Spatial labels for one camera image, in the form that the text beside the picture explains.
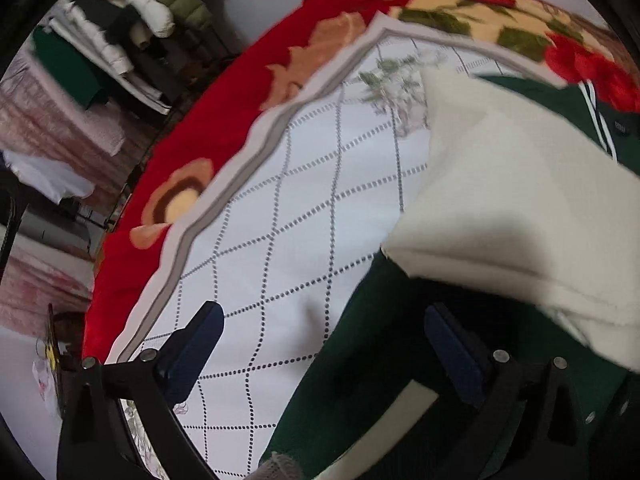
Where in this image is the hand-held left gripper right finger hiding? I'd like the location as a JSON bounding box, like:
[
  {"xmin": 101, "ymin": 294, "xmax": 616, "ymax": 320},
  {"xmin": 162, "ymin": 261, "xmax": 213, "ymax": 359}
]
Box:
[{"xmin": 424, "ymin": 303, "xmax": 587, "ymax": 480}]

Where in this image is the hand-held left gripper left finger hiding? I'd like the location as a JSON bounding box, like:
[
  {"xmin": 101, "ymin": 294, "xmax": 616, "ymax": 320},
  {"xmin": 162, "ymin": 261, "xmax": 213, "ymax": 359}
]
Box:
[{"xmin": 56, "ymin": 301, "xmax": 226, "ymax": 480}]

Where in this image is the green white striped jacket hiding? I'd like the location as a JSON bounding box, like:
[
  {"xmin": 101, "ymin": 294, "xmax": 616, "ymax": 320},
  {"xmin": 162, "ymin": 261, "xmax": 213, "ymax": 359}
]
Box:
[{"xmin": 257, "ymin": 66, "xmax": 640, "ymax": 480}]

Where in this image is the pile of folded clothes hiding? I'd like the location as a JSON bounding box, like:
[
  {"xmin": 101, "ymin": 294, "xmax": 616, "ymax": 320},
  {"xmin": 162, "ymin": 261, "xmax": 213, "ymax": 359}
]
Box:
[{"xmin": 30, "ymin": 0, "xmax": 246, "ymax": 116}]

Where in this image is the white quilted floral bedsheet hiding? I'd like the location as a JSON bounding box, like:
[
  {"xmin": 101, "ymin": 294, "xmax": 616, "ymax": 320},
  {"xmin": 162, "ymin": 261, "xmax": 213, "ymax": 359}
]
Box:
[{"xmin": 102, "ymin": 12, "xmax": 551, "ymax": 480}]

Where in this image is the white cloth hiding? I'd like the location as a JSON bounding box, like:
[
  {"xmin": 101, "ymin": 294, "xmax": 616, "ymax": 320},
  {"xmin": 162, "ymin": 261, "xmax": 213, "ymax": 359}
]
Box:
[{"xmin": 2, "ymin": 150, "xmax": 96, "ymax": 206}]

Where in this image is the red floral blanket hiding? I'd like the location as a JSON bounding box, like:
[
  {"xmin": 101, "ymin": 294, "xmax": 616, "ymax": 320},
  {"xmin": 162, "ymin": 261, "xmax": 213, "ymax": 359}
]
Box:
[{"xmin": 80, "ymin": 0, "xmax": 636, "ymax": 361}]

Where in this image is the pink patterned bedcover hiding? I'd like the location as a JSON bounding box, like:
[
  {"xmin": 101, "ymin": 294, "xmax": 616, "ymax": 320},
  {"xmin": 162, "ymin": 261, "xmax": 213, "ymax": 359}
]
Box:
[{"xmin": 0, "ymin": 55, "xmax": 151, "ymax": 341}]

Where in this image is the green folded garment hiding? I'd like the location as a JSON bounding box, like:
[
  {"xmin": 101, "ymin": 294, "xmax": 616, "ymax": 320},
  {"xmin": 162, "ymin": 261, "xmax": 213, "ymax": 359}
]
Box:
[{"xmin": 32, "ymin": 27, "xmax": 108, "ymax": 111}]

